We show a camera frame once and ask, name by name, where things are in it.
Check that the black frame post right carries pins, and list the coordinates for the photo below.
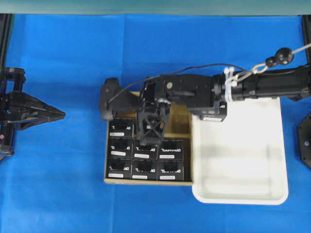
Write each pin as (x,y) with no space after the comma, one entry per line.
(306,30)

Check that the black Dynamixel box in tray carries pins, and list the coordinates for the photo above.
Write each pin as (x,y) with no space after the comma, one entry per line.
(217,113)

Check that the black frame post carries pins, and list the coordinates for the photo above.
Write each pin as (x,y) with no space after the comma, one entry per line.
(306,30)
(5,28)

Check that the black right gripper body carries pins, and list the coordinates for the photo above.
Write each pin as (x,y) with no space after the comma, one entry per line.
(193,91)

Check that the white plastic tray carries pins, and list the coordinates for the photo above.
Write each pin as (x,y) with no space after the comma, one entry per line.
(242,159)

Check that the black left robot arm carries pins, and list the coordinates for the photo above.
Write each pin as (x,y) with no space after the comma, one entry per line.
(11,79)

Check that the black frame post left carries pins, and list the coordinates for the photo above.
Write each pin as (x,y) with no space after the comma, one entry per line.
(5,28)

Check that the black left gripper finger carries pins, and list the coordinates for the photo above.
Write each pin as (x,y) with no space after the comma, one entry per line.
(39,112)

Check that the brown cardboard box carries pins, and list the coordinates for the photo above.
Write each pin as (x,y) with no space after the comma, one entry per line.
(178,128)

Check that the black box top near column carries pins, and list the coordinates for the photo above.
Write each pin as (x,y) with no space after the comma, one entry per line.
(171,150)

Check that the black box centre near column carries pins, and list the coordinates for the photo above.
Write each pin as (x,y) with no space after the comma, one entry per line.
(118,168)

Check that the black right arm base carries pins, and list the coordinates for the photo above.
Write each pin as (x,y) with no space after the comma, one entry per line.
(304,139)

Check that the blue table cloth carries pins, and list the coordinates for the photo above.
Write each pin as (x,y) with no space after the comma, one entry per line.
(54,182)

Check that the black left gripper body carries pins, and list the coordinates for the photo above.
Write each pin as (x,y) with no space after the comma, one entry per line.
(11,109)

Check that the white cable ties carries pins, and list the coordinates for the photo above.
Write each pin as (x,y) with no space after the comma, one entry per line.
(230,81)

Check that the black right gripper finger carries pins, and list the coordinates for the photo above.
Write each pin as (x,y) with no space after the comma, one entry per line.
(162,118)
(144,127)

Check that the black box column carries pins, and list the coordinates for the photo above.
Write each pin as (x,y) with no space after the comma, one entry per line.
(119,147)
(121,127)
(144,170)
(144,152)
(118,168)
(171,150)
(170,171)

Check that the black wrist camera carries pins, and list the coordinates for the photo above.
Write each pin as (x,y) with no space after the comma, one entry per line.
(116,100)

